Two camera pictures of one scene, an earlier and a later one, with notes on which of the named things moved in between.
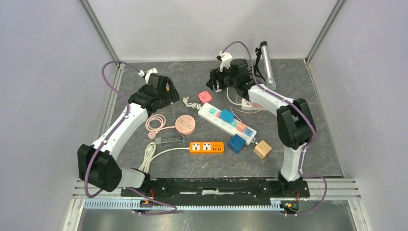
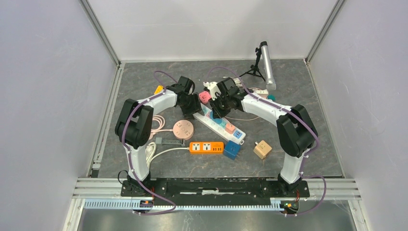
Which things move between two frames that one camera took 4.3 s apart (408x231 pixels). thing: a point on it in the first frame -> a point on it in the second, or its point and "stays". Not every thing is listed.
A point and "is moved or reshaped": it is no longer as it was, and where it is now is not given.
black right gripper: (215, 75) -> (217, 113)
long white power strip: (213, 114) -> (205, 118)
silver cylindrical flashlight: (270, 83) stays
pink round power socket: (185, 124) is moved or reshaped
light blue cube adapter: (227, 115) -> (218, 121)
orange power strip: (206, 147) stays
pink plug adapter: (205, 96) stays
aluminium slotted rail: (135, 204) stays
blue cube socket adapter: (236, 143) -> (232, 149)
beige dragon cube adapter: (262, 149) stays
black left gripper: (172, 96) -> (196, 108)
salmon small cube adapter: (240, 128) -> (229, 128)
